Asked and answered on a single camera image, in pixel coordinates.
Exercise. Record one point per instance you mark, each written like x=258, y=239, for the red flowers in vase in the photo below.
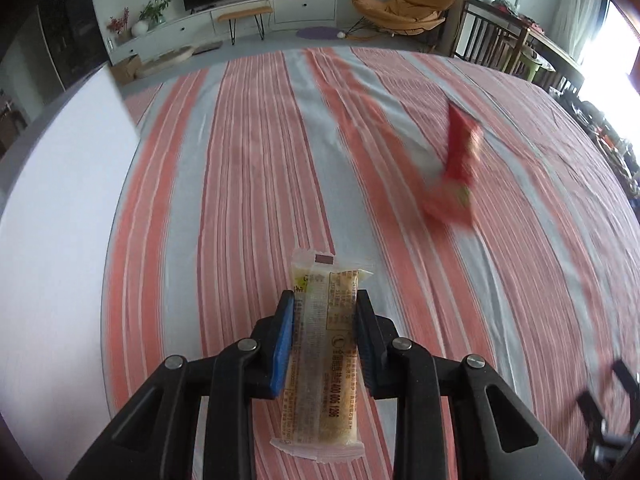
x=119, y=27

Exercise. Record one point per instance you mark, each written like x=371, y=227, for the yellow rice cracker packet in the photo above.
x=319, y=397

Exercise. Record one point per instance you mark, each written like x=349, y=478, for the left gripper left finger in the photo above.
x=153, y=436

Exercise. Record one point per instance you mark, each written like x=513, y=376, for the orange lounge chair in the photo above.
x=407, y=18

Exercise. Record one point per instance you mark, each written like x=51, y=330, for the white tv cabinet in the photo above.
x=197, y=29

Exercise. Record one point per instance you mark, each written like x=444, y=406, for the white board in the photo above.
x=60, y=187

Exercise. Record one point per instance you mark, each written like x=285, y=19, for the striped red grey tablecloth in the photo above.
x=332, y=149

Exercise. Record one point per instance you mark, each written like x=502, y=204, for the wooden bench stool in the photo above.
x=257, y=14

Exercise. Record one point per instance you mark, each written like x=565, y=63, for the plant in white vase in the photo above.
x=151, y=16

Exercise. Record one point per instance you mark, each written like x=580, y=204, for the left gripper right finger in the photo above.
x=495, y=434

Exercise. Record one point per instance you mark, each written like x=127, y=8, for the red snack packet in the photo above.
x=449, y=197

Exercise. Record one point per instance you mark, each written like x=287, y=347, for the dark wooden chair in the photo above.
x=490, y=37

